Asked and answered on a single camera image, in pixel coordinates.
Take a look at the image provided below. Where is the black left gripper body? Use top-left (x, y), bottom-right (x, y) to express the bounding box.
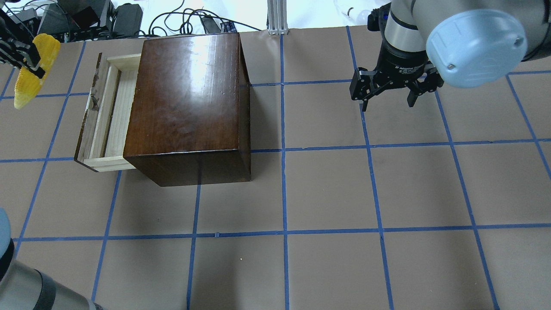
top-left (0, 11), bottom-right (26, 69)

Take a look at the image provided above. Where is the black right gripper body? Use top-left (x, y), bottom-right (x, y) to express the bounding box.
top-left (350, 43), bottom-right (444, 102)

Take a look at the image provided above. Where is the yellow corn cob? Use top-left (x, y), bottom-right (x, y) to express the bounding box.
top-left (14, 33), bottom-right (61, 110)

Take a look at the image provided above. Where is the wooden drawer with brass plate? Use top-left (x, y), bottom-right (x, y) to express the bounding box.
top-left (73, 53), bottom-right (141, 172)

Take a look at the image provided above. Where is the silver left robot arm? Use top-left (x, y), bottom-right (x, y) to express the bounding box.
top-left (0, 11), bottom-right (102, 310)

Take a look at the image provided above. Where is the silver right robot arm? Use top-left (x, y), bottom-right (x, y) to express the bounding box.
top-left (350, 0), bottom-right (550, 111)

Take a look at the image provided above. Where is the black power supplies pile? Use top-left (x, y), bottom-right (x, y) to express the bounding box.
top-left (1, 0), bottom-right (143, 43)

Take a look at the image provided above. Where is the dark brown wooden cabinet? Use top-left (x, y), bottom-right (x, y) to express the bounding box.
top-left (123, 33), bottom-right (252, 187)

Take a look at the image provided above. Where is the aluminium frame post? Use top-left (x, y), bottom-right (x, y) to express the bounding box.
top-left (267, 0), bottom-right (289, 35)

